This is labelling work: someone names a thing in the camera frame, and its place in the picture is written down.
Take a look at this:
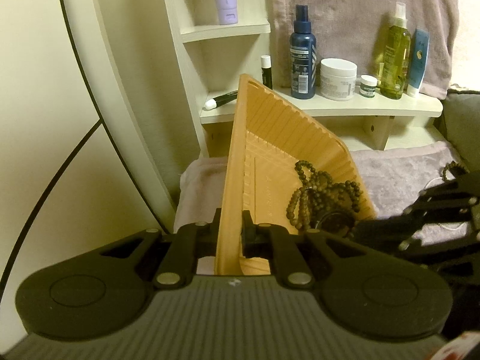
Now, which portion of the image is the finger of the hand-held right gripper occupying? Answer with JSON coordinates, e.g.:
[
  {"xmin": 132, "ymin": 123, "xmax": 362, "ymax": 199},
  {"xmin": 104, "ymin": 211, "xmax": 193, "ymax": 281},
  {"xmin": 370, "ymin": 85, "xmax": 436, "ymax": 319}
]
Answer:
[
  {"xmin": 404, "ymin": 170, "xmax": 480, "ymax": 220},
  {"xmin": 352, "ymin": 214, "xmax": 480, "ymax": 271}
]

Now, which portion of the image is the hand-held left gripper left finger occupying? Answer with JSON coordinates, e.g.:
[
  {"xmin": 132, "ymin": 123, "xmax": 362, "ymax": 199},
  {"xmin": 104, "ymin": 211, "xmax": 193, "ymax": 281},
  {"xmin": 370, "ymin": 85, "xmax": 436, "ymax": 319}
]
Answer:
[{"xmin": 99, "ymin": 208, "xmax": 223, "ymax": 289}]

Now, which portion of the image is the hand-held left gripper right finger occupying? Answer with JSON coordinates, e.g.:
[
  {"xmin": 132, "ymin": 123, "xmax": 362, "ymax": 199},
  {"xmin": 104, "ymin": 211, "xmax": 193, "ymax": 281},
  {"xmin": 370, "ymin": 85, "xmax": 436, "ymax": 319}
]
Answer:
[{"xmin": 241, "ymin": 210, "xmax": 372, "ymax": 289}]

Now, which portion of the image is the white pearl necklace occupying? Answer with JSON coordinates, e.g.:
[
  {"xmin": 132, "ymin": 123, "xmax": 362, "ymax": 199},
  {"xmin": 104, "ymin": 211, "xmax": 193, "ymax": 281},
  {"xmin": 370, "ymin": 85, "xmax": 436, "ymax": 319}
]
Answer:
[{"xmin": 425, "ymin": 178, "xmax": 467, "ymax": 232}]

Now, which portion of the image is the dark brown bead bracelet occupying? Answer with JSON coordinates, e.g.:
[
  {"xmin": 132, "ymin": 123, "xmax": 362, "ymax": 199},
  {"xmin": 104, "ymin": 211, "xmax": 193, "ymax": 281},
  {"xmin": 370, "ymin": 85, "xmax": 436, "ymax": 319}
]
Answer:
[{"xmin": 442, "ymin": 160, "xmax": 469, "ymax": 181}]

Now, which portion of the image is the black glossy round pendant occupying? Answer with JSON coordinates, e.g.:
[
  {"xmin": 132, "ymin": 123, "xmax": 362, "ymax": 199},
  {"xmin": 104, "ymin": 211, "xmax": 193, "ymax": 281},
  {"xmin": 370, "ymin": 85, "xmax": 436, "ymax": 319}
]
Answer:
[{"xmin": 313, "ymin": 212, "xmax": 357, "ymax": 238}]

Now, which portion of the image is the long brown bead necklace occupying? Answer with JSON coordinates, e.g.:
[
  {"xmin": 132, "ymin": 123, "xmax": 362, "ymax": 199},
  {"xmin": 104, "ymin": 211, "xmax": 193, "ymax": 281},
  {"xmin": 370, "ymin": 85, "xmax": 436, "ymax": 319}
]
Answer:
[{"xmin": 286, "ymin": 160, "xmax": 364, "ymax": 231}]

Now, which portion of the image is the orange plastic basket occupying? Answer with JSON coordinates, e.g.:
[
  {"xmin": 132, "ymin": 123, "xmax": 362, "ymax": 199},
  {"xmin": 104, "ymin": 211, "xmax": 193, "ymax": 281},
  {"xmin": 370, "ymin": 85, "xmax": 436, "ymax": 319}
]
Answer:
[{"xmin": 215, "ymin": 74, "xmax": 377, "ymax": 276}]

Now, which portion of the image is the red white printed object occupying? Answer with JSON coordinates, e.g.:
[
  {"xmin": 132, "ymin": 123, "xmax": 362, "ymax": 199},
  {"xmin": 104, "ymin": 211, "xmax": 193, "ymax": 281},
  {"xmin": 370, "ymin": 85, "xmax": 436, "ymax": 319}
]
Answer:
[{"xmin": 431, "ymin": 332, "xmax": 480, "ymax": 360}]

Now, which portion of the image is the pink fluffy blanket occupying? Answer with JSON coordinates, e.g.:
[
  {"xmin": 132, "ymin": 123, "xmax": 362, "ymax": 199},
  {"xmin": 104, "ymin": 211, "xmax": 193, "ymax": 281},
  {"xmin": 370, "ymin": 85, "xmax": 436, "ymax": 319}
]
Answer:
[{"xmin": 174, "ymin": 140, "xmax": 480, "ymax": 276}]

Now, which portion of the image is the cream wooden shelf unit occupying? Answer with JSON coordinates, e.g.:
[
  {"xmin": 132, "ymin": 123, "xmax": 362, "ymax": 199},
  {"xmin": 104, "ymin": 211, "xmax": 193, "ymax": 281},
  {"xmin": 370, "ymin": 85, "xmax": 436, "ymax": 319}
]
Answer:
[{"xmin": 157, "ymin": 0, "xmax": 444, "ymax": 158}]

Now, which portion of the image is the blue and white tube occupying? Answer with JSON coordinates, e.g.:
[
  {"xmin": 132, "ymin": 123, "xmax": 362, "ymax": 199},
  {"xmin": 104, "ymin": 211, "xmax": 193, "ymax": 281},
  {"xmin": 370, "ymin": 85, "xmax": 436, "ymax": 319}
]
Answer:
[{"xmin": 407, "ymin": 28, "xmax": 430, "ymax": 98}]

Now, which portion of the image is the small green jar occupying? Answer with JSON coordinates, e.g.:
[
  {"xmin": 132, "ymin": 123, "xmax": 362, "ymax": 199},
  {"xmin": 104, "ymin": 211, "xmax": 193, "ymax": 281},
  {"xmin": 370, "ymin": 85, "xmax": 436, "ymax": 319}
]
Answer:
[{"xmin": 360, "ymin": 75, "xmax": 377, "ymax": 97}]

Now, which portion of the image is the black tube white cap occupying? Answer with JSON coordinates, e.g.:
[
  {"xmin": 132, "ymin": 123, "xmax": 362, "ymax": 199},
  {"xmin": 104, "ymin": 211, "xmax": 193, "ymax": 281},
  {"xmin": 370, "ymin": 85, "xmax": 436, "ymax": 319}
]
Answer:
[{"xmin": 204, "ymin": 90, "xmax": 239, "ymax": 111}]

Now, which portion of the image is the green spray bottle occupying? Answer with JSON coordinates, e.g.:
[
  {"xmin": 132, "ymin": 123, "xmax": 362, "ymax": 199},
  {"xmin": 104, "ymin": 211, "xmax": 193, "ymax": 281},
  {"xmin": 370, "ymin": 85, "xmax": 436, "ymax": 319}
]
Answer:
[{"xmin": 379, "ymin": 2, "xmax": 412, "ymax": 100}]

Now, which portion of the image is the white cream jar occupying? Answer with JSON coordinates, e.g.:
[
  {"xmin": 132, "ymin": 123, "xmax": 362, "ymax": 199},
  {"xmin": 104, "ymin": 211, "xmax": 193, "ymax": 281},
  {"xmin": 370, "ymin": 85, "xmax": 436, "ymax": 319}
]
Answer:
[{"xmin": 319, "ymin": 58, "xmax": 358, "ymax": 101}]

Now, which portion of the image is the lip balm stick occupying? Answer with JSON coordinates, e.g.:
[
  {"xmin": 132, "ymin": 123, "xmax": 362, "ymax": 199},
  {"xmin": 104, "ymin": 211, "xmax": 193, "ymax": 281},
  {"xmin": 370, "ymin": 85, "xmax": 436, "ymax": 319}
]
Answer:
[{"xmin": 260, "ymin": 55, "xmax": 273, "ymax": 90}]

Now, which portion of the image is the dark blue spray bottle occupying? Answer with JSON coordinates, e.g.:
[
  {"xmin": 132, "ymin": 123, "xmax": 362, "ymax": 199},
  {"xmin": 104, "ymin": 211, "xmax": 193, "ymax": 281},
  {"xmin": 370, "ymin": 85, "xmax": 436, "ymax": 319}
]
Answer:
[{"xmin": 289, "ymin": 4, "xmax": 317, "ymax": 100}]

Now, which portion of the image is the pink hanging towel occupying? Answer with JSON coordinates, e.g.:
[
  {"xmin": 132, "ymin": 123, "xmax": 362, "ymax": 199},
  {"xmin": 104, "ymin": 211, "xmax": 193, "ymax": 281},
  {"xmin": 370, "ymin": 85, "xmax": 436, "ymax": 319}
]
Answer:
[{"xmin": 270, "ymin": 0, "xmax": 461, "ymax": 100}]

